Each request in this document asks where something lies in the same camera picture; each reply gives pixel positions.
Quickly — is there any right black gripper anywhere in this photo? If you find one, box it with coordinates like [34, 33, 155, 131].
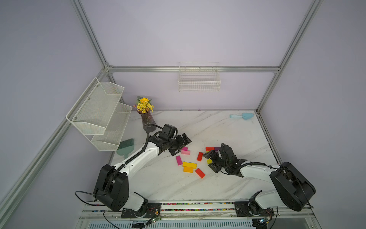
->
[202, 149, 229, 172]

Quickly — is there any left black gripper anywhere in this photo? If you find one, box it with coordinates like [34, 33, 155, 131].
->
[168, 133, 191, 157]

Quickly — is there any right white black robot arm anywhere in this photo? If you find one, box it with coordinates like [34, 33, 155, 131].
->
[203, 149, 316, 216]

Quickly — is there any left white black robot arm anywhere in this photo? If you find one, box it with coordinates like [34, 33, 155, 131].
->
[74, 124, 192, 217]

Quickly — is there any light pink block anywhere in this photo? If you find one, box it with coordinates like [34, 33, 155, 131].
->
[181, 150, 191, 155]

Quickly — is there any magenta block lower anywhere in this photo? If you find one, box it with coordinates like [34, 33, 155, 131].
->
[175, 156, 183, 166]

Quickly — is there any yellow large block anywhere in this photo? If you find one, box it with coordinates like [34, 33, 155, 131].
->
[182, 162, 197, 169]

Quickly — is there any orange block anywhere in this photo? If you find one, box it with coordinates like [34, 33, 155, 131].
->
[183, 167, 194, 173]

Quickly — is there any dark glass vase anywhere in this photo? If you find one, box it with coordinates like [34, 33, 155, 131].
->
[141, 112, 157, 133]

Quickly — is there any yellow flower bouquet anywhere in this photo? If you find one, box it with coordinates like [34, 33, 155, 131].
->
[135, 97, 154, 114]

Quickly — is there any teal scoop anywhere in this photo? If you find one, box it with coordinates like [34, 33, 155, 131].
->
[229, 113, 254, 120]

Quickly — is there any lower white mesh shelf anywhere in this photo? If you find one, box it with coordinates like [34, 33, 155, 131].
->
[91, 103, 132, 151]

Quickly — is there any white mesh shelf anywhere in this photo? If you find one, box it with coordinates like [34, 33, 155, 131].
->
[91, 103, 132, 151]
[66, 78, 124, 135]

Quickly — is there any upper white mesh shelf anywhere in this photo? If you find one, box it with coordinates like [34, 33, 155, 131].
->
[66, 78, 124, 135]

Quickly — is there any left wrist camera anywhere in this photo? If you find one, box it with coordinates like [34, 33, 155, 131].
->
[159, 124, 177, 140]

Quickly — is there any aluminium front rail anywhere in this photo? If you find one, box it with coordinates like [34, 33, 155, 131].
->
[79, 200, 315, 221]

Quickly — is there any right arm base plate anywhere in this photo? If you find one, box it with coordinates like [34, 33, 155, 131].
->
[234, 201, 275, 217]

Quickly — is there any white wire wall basket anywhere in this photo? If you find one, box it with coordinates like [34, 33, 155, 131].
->
[178, 62, 221, 92]

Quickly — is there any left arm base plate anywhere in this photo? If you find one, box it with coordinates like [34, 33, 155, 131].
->
[121, 202, 162, 219]

